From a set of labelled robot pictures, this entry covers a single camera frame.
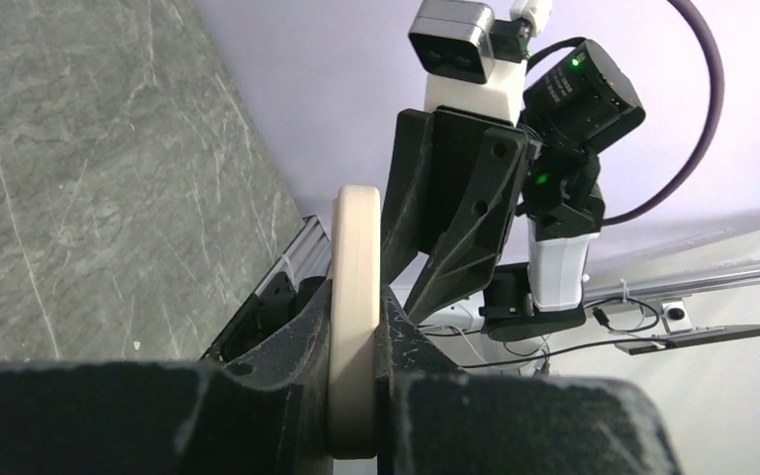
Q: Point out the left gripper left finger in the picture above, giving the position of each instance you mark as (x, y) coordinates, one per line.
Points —
(263, 413)

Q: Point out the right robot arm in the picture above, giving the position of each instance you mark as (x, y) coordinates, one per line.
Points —
(580, 106)

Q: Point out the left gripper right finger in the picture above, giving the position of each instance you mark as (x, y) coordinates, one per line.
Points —
(435, 418)

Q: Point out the black base frame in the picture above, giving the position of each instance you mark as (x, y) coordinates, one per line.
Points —
(272, 306)

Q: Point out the aluminium frame rail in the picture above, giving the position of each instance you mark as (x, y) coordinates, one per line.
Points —
(679, 285)

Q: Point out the small webcam on desk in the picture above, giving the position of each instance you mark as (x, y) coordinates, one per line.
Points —
(675, 316)

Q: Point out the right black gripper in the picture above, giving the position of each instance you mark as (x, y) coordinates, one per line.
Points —
(451, 192)

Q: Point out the black monitor on desk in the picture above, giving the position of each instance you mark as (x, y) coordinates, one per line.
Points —
(690, 338)

